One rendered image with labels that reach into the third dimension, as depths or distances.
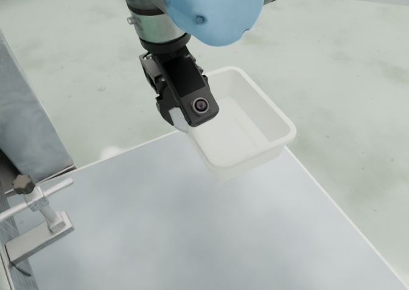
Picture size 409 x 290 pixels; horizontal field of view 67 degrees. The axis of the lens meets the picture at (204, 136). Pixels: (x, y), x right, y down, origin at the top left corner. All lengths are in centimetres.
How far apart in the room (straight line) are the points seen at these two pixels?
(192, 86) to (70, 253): 47
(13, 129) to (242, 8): 56
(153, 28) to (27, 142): 45
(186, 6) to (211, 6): 2
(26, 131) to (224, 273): 50
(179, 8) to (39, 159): 60
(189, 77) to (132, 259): 42
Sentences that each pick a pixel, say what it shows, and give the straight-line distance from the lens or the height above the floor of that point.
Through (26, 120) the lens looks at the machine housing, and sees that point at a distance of 73.
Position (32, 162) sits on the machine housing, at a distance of 81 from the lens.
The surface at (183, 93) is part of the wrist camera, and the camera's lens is 42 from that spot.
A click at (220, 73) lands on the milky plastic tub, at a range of 66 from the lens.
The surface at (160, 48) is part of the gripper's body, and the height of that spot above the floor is 117.
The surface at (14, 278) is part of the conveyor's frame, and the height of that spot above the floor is 86.
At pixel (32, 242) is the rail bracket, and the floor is 86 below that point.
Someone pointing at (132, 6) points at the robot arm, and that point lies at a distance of 40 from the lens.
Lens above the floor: 141
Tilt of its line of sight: 51 degrees down
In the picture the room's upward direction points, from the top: straight up
